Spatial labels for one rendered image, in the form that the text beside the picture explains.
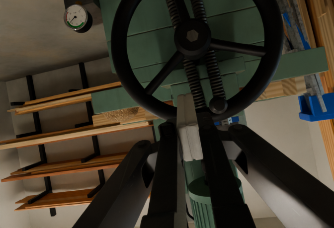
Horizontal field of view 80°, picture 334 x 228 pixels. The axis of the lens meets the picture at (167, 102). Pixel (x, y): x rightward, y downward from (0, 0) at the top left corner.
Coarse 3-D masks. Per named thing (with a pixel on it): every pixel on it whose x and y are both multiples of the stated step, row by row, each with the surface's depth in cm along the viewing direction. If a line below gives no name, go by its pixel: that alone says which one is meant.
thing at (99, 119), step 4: (140, 108) 69; (140, 112) 69; (144, 112) 69; (92, 116) 72; (96, 116) 72; (100, 116) 71; (104, 116) 71; (136, 116) 70; (140, 116) 70; (144, 116) 69; (92, 120) 72; (96, 120) 72; (100, 120) 71; (104, 120) 71; (108, 120) 71; (128, 120) 70; (96, 124) 72; (100, 124) 71; (104, 124) 71
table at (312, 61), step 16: (320, 48) 48; (224, 64) 41; (240, 64) 41; (256, 64) 50; (288, 64) 49; (304, 64) 48; (320, 64) 48; (176, 80) 43; (240, 80) 50; (272, 80) 49; (96, 96) 55; (112, 96) 55; (128, 96) 54; (160, 96) 53; (96, 112) 55
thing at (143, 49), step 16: (224, 16) 50; (240, 16) 50; (256, 16) 49; (160, 32) 53; (224, 32) 50; (240, 32) 50; (256, 32) 49; (128, 48) 54; (144, 48) 53; (160, 48) 53; (112, 64) 54; (144, 64) 53
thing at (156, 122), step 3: (153, 120) 85; (156, 120) 85; (159, 120) 85; (162, 120) 85; (165, 120) 85; (153, 123) 86; (156, 123) 85; (159, 123) 85; (156, 126) 85; (156, 129) 85; (156, 132) 85; (156, 135) 85; (159, 135) 85; (156, 138) 86; (159, 138) 85
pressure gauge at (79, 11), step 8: (72, 8) 49; (80, 8) 49; (64, 16) 49; (72, 16) 49; (80, 16) 49; (88, 16) 49; (72, 24) 49; (80, 24) 49; (88, 24) 50; (80, 32) 51
